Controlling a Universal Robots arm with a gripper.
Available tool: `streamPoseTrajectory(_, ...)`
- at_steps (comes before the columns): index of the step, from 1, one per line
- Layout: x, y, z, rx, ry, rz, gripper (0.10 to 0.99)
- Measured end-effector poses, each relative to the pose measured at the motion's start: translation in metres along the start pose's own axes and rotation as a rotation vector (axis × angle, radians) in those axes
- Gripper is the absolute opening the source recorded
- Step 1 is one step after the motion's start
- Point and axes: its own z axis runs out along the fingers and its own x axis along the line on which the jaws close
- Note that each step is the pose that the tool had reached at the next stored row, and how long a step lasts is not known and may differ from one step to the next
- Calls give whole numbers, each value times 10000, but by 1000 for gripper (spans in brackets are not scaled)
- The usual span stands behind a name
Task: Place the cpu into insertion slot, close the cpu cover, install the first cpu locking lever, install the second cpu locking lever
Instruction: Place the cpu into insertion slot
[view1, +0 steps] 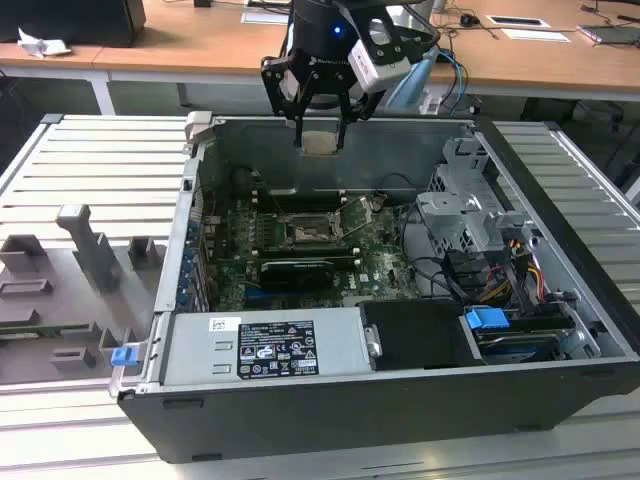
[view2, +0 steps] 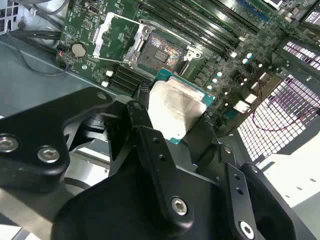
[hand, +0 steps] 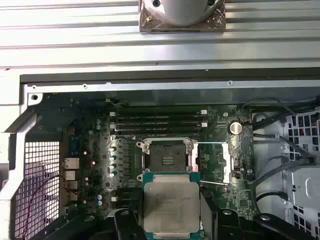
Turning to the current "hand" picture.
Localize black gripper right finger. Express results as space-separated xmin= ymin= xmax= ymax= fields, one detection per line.
xmin=200 ymin=199 xmax=320 ymax=240

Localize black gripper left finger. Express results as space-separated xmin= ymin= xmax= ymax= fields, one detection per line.
xmin=33 ymin=208 xmax=146 ymax=240

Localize silver green CPU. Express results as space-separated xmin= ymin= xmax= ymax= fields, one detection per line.
xmin=141 ymin=171 xmax=201 ymax=240

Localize metal socket cover frame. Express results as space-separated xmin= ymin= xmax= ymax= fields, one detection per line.
xmin=186 ymin=141 xmax=236 ymax=186

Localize thin metal locking lever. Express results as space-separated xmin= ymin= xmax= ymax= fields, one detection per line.
xmin=111 ymin=134 xmax=144 ymax=147

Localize RAM slot white clips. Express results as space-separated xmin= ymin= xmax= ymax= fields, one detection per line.
xmin=111 ymin=195 xmax=143 ymax=204

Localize black CPU socket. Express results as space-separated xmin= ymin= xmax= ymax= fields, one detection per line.
xmin=136 ymin=136 xmax=201 ymax=176

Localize RAM slot black clips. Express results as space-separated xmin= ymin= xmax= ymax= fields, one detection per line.
xmin=113 ymin=128 xmax=205 ymax=136

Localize silver rear port block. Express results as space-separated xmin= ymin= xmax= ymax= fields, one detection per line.
xmin=64 ymin=191 xmax=79 ymax=202
xmin=63 ymin=180 xmax=79 ymax=191
xmin=63 ymin=157 xmax=80 ymax=170
xmin=63 ymin=169 xmax=77 ymax=181

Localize silver perforated drive cage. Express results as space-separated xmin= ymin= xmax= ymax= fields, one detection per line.
xmin=283 ymin=106 xmax=320 ymax=240

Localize round coin cell battery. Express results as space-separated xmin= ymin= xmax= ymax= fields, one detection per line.
xmin=229 ymin=121 xmax=243 ymax=136

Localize green motherboard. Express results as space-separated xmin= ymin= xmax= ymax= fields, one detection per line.
xmin=59 ymin=98 xmax=256 ymax=226

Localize black silver PC case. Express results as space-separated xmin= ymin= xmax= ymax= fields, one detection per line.
xmin=0 ymin=67 xmax=320 ymax=240

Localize black cable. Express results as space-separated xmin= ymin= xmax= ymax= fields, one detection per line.
xmin=238 ymin=96 xmax=320 ymax=118
xmin=253 ymin=154 xmax=291 ymax=191
xmin=254 ymin=190 xmax=290 ymax=208
xmin=252 ymin=131 xmax=316 ymax=165

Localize square brown base plate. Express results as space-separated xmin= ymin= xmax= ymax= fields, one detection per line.
xmin=138 ymin=0 xmax=227 ymax=33

